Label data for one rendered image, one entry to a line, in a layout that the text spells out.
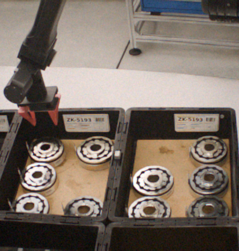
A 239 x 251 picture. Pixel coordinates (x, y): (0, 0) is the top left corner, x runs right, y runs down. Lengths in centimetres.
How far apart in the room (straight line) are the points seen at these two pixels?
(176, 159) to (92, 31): 244
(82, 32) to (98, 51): 32
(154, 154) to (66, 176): 24
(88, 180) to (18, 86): 34
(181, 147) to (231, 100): 44
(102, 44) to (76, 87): 164
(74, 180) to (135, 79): 65
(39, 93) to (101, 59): 211
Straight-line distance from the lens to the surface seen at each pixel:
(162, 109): 140
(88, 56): 344
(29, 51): 121
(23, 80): 120
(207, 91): 185
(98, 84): 192
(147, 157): 141
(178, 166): 138
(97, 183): 135
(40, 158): 141
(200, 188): 127
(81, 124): 145
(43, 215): 117
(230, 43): 324
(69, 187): 136
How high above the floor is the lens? 179
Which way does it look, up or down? 39 degrees down
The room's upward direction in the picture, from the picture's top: 7 degrees counter-clockwise
